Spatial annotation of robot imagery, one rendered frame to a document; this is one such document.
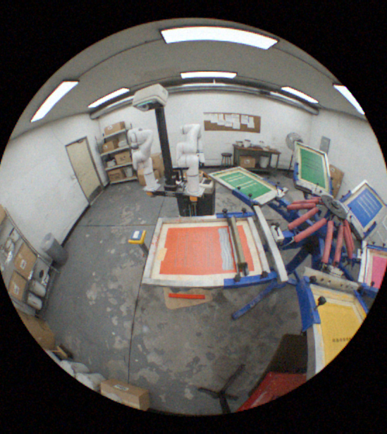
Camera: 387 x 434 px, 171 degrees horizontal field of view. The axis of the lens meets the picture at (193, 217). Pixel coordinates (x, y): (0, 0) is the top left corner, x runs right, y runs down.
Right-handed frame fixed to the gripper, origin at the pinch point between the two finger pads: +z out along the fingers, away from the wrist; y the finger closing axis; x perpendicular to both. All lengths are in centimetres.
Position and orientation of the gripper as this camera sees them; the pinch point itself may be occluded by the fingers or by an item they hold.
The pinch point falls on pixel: (201, 167)
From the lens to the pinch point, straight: 138.2
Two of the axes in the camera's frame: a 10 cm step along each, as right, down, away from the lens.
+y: 4.3, -3.9, 8.1
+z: 1.2, 9.2, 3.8
